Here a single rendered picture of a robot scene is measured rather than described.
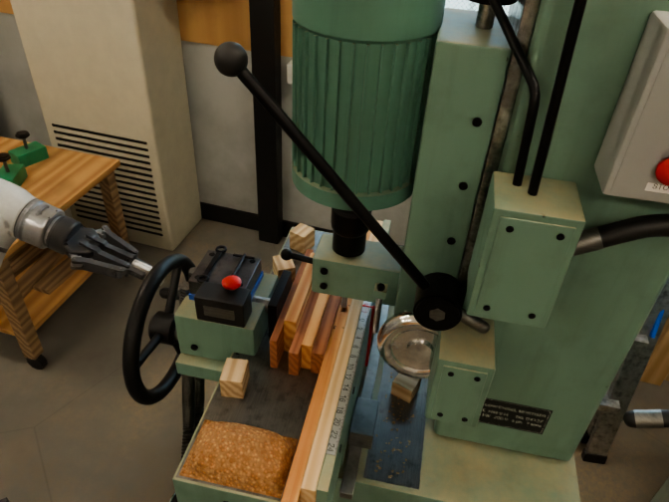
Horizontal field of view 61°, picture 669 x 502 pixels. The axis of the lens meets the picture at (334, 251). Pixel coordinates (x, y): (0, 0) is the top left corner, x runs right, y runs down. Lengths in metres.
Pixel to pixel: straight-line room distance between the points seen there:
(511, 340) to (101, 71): 1.90
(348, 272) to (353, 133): 0.26
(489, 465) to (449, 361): 0.30
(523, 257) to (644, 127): 0.17
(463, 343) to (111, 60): 1.84
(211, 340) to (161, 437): 1.06
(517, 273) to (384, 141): 0.22
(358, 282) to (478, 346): 0.22
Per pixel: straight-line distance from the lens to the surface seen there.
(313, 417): 0.82
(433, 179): 0.71
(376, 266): 0.85
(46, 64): 2.52
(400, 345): 0.80
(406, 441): 0.98
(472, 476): 0.97
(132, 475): 1.93
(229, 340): 0.94
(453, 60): 0.65
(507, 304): 0.66
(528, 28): 0.64
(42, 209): 1.26
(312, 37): 0.67
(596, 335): 0.82
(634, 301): 0.79
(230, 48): 0.61
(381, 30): 0.63
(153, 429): 2.01
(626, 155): 0.60
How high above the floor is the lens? 1.60
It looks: 38 degrees down
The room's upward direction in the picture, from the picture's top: 3 degrees clockwise
